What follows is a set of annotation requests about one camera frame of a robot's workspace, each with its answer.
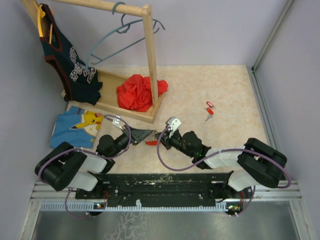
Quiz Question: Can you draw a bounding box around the teal wire hanger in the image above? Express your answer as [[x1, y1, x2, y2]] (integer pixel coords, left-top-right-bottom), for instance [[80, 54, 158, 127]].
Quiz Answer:
[[85, 1, 166, 68]]

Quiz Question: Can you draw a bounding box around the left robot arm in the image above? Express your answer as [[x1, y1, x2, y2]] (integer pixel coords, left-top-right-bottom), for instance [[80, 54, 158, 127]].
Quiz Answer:
[[34, 127, 157, 199]]

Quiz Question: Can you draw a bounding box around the aluminium frame rail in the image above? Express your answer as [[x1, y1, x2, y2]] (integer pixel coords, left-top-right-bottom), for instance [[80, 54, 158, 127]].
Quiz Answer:
[[251, 0, 303, 191]]

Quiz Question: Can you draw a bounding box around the blue pikachu shirt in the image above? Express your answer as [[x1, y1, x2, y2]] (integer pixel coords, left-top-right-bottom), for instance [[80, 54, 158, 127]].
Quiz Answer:
[[50, 106, 104, 149]]

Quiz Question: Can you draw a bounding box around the red tagged key far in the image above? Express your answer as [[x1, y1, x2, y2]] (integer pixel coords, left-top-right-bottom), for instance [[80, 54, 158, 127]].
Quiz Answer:
[[206, 101, 215, 109]]

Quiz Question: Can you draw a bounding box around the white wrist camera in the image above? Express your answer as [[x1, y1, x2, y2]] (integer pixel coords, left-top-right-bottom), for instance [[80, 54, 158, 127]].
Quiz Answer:
[[112, 115, 123, 129], [165, 116, 182, 138]]

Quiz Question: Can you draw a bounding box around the grey slotted cable duct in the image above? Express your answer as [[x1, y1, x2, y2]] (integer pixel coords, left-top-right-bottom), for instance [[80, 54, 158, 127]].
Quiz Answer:
[[39, 201, 241, 213]]

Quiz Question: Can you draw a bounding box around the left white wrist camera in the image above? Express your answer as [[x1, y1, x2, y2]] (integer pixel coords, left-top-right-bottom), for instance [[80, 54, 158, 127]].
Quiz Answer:
[[112, 115, 123, 129]]

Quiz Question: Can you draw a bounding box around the red crumpled shirt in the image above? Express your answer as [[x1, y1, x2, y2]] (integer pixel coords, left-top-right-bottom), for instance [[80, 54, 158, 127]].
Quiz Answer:
[[116, 74, 153, 112]]

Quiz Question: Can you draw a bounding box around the red tagged key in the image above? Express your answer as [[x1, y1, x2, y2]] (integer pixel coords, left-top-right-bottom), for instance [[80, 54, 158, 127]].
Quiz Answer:
[[206, 101, 215, 109], [205, 107, 214, 122]]

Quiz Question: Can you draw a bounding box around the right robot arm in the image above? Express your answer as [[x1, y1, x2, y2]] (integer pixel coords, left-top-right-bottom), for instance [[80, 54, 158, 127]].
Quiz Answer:
[[155, 129, 292, 198]]

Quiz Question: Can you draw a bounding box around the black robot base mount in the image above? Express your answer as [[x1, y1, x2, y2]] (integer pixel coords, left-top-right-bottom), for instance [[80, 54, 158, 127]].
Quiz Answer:
[[75, 173, 240, 207]]

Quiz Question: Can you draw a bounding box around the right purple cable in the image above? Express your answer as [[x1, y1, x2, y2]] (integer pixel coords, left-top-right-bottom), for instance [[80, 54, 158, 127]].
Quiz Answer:
[[156, 127, 292, 218]]

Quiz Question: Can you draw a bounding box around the navy basketball jersey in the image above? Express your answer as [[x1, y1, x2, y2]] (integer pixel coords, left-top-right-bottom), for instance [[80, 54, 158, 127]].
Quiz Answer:
[[39, 4, 103, 106]]

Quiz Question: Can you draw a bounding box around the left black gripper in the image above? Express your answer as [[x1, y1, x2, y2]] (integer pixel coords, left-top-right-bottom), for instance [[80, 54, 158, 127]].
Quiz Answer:
[[110, 123, 152, 158]]

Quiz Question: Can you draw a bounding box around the red handled metal key organizer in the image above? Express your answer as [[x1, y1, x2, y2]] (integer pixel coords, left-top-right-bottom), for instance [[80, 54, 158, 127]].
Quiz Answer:
[[144, 131, 160, 146]]

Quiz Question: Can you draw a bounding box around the red tagged key near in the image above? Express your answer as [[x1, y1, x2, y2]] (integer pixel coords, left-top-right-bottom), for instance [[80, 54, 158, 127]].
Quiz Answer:
[[205, 107, 214, 122]]

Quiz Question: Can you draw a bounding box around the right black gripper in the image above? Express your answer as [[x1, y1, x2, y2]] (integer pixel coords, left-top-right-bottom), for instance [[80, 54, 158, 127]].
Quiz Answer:
[[155, 128, 195, 158]]

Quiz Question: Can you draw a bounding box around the yellow plastic hanger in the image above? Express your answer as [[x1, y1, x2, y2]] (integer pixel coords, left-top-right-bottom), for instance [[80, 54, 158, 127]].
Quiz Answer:
[[37, 4, 53, 44]]

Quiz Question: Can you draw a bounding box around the wooden clothes rack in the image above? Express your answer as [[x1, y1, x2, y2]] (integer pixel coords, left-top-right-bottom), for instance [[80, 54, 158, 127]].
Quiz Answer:
[[21, 0, 165, 124]]

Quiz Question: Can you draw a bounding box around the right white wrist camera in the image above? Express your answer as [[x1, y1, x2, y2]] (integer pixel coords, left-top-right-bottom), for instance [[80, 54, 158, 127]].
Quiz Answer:
[[165, 116, 182, 138]]

